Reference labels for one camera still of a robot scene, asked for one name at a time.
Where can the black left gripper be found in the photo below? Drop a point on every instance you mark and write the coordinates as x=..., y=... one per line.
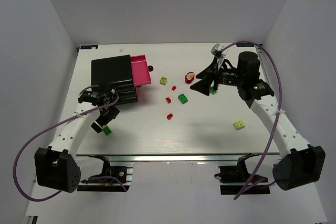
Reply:
x=105, y=116

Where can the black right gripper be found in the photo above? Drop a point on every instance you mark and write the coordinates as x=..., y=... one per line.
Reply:
x=214, y=76

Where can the green lego brick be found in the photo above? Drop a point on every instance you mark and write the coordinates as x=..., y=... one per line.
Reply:
x=106, y=130

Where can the green small square lego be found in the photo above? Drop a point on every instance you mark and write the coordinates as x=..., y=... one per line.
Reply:
x=213, y=90

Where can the red flower lego cylinder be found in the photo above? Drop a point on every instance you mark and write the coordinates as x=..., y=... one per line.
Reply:
x=189, y=77

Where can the lime square lego brick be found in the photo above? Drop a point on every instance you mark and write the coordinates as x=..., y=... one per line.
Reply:
x=163, y=81

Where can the pink top drawer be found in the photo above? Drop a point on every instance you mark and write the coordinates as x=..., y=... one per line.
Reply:
x=140, y=71

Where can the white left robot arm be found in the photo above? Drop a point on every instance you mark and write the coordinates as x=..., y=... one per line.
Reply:
x=56, y=166

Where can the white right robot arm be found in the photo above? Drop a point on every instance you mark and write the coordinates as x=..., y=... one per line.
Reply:
x=226, y=109

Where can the green curved four-stud lego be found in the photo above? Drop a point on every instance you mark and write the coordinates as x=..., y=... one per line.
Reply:
x=182, y=98

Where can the blue table label right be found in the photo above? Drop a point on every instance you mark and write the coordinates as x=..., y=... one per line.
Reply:
x=245, y=44

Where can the blue table label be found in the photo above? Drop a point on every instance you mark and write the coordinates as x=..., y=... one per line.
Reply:
x=245, y=44
x=88, y=47

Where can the black drawer cabinet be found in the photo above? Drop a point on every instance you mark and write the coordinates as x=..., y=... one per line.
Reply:
x=118, y=72

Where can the blue table label left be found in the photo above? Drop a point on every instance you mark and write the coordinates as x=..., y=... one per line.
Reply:
x=88, y=47

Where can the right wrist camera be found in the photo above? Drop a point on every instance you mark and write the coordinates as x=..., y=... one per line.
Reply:
x=219, y=51

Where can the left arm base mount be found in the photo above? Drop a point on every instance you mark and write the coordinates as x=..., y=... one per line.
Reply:
x=102, y=174

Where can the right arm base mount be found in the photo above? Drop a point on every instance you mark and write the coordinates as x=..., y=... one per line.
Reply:
x=233, y=177

